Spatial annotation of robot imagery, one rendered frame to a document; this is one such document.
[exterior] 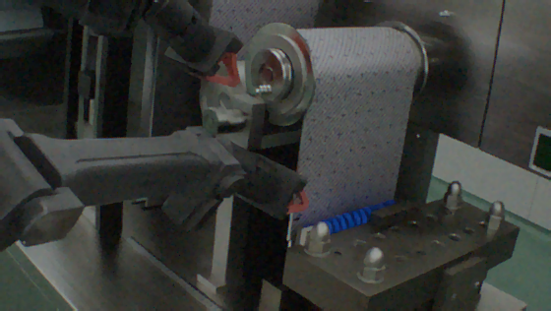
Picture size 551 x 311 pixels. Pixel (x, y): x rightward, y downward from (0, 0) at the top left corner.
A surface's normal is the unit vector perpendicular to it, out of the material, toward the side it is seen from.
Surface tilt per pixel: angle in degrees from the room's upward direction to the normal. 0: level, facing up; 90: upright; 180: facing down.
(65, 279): 0
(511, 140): 90
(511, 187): 90
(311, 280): 90
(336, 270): 0
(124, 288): 0
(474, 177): 90
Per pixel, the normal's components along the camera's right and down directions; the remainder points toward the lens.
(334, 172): 0.66, 0.32
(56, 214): 0.71, 0.66
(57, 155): 0.62, -0.75
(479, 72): -0.74, 0.14
